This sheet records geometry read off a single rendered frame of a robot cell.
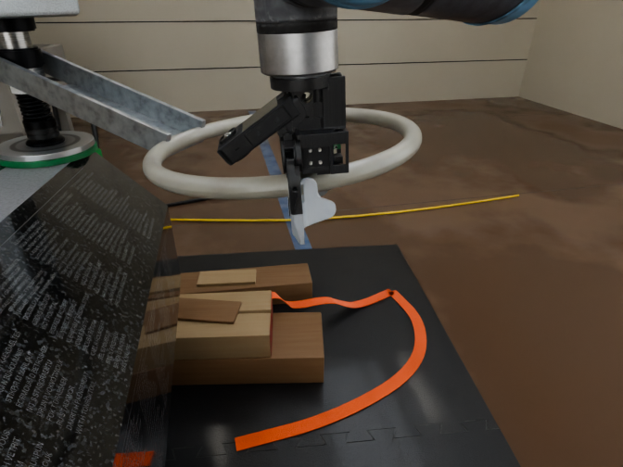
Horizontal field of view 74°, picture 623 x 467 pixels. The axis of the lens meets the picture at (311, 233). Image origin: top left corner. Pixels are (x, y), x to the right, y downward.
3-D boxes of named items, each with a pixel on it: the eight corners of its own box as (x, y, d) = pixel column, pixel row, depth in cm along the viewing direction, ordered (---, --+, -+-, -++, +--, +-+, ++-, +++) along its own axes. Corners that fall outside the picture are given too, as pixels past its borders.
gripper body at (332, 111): (349, 179, 52) (348, 76, 46) (280, 184, 51) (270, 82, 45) (338, 158, 58) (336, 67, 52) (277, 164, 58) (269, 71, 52)
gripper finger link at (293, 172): (303, 216, 51) (298, 143, 49) (291, 218, 51) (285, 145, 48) (301, 208, 56) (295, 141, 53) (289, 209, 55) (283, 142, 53)
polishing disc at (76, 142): (22, 136, 111) (20, 132, 110) (106, 133, 113) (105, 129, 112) (-25, 163, 92) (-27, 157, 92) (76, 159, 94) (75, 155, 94)
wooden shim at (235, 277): (197, 286, 180) (197, 283, 179) (200, 273, 188) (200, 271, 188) (255, 284, 181) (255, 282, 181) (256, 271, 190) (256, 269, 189)
